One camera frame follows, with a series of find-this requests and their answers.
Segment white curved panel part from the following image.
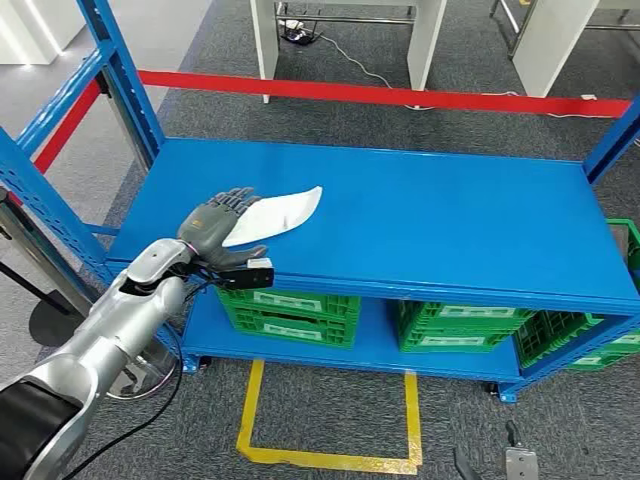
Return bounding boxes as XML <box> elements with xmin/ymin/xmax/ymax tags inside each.
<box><xmin>222</xmin><ymin>186</ymin><xmax>324</xmax><ymax>249</ymax></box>

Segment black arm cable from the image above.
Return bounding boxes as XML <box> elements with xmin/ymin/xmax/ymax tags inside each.
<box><xmin>62</xmin><ymin>324</ymin><xmax>185</xmax><ymax>480</ymax></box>

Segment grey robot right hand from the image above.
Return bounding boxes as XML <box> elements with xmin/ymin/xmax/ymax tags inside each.
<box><xmin>452</xmin><ymin>420</ymin><xmax>522</xmax><ymax>480</ymax></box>

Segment blue metal shelf rack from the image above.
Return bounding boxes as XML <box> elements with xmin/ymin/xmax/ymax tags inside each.
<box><xmin>0</xmin><ymin>0</ymin><xmax>640</xmax><ymax>404</ymax></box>

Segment black power strip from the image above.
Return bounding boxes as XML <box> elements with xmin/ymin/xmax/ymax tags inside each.
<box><xmin>281</xmin><ymin>18</ymin><xmax>319</xmax><ymax>46</ymax></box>

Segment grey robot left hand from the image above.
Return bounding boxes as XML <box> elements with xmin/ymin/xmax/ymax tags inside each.
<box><xmin>177</xmin><ymin>187</ymin><xmax>269</xmax><ymax>272</ymax></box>

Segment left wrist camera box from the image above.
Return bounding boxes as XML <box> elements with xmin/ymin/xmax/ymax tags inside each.
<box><xmin>220</xmin><ymin>258</ymin><xmax>275</xmax><ymax>291</ymax></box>

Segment red barrier belt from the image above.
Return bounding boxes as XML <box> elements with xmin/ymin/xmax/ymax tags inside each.
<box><xmin>137</xmin><ymin>69</ymin><xmax>632</xmax><ymax>119</ymax></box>
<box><xmin>10</xmin><ymin>79</ymin><xmax>103</xmax><ymax>205</ymax></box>

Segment thin white floor cable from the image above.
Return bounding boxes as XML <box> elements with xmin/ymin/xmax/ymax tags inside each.
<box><xmin>318</xmin><ymin>33</ymin><xmax>640</xmax><ymax>144</ymax></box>

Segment black floor stand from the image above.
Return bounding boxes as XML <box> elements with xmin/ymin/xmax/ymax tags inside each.
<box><xmin>0</xmin><ymin>260</ymin><xmax>84</xmax><ymax>349</ymax></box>

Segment green plastic crate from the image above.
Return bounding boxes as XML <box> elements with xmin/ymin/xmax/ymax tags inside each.
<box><xmin>395</xmin><ymin>299</ymin><xmax>538</xmax><ymax>333</ymax></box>
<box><xmin>216</xmin><ymin>286</ymin><xmax>362</xmax><ymax>321</ymax></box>
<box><xmin>570</xmin><ymin>329</ymin><xmax>640</xmax><ymax>372</ymax></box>
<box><xmin>515</xmin><ymin>218</ymin><xmax>640</xmax><ymax>370</ymax></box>
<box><xmin>227</xmin><ymin>307</ymin><xmax>359</xmax><ymax>350</ymax></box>
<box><xmin>398</xmin><ymin>324</ymin><xmax>516</xmax><ymax>354</ymax></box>

